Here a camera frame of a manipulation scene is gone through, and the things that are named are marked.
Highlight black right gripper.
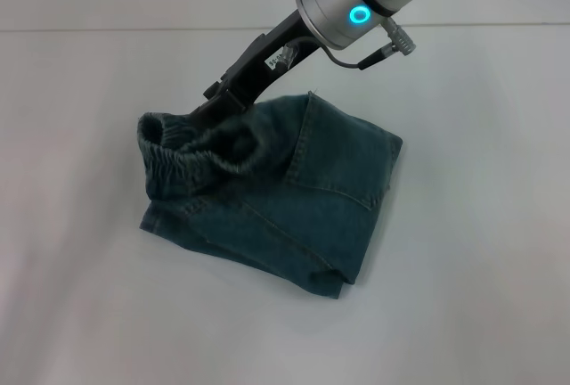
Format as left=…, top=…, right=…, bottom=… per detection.
left=190, top=9, right=325, bottom=127

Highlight blue denim shorts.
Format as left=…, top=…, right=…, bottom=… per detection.
left=135, top=89, right=404, bottom=300

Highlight right gripper cable with plug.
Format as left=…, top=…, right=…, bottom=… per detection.
left=275, top=18, right=419, bottom=70

